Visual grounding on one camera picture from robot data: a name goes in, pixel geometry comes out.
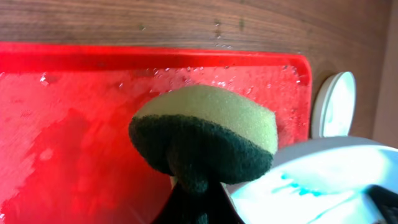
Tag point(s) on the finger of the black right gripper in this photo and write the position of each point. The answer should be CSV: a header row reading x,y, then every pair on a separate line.
x,y
385,202

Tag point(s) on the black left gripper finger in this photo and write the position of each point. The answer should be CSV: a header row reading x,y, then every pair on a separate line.
x,y
215,206

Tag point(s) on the white plate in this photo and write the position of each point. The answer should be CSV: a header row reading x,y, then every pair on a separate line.
x,y
334,106
319,181

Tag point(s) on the green sponge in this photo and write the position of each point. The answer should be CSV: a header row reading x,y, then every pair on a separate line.
x,y
202,134

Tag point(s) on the red plastic tray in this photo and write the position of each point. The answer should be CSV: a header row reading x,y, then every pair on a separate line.
x,y
65,152

